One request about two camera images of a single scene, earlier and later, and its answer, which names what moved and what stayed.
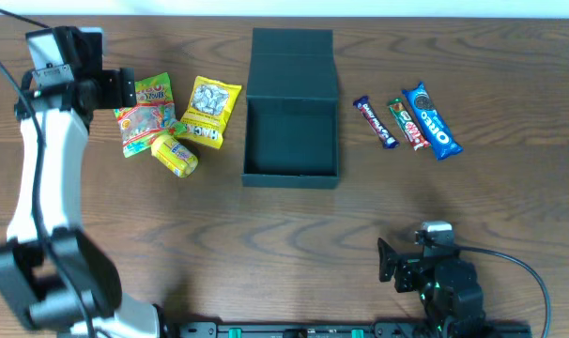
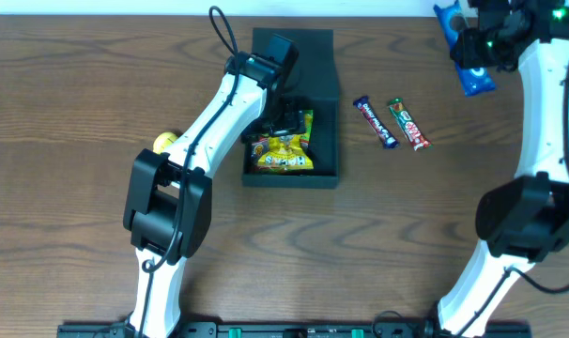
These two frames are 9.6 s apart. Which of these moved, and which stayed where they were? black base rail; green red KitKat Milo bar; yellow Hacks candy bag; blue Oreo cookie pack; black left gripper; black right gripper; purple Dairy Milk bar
Moved: yellow Hacks candy bag; black left gripper; blue Oreo cookie pack; black right gripper
Stayed: black base rail; green red KitKat Milo bar; purple Dairy Milk bar
